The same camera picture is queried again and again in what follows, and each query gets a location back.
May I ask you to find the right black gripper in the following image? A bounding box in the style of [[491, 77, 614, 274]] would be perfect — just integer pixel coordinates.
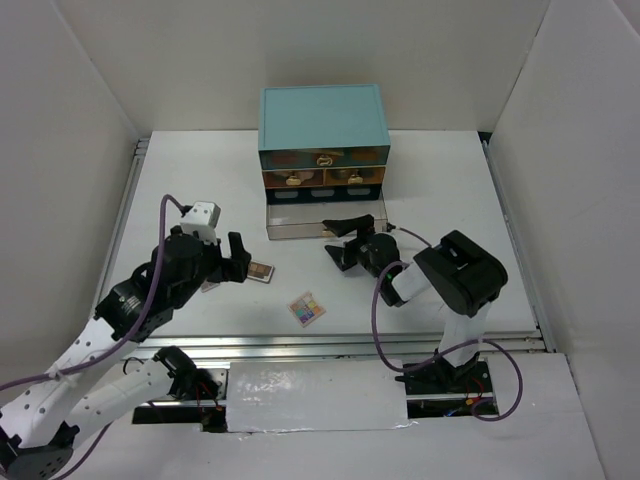
[[324, 213, 385, 281]]

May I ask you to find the pink eyeshadow palette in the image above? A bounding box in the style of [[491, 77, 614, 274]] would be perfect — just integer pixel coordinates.
[[200, 281, 219, 293]]

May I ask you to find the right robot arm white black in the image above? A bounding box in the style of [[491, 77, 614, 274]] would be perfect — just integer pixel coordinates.
[[323, 214, 508, 392]]

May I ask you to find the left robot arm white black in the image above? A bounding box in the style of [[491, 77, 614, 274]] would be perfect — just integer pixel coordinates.
[[1, 226, 251, 479]]

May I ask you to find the brown eyeshadow palette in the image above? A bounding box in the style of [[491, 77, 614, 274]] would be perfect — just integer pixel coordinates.
[[247, 261, 275, 284]]

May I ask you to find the colourful square eyeshadow palette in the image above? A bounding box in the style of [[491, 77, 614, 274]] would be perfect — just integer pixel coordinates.
[[287, 292, 326, 328]]

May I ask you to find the teal drawer organizer box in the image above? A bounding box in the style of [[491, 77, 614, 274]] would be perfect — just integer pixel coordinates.
[[258, 84, 391, 241]]

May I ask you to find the white tape sheet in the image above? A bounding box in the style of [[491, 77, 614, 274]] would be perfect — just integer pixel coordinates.
[[226, 360, 409, 433]]

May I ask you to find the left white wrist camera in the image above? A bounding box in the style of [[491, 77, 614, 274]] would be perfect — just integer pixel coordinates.
[[180, 201, 221, 245]]

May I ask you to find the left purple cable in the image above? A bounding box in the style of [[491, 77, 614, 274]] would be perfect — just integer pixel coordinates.
[[0, 194, 194, 476]]

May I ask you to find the aluminium rail frame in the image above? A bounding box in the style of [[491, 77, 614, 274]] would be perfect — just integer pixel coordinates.
[[99, 131, 546, 360]]

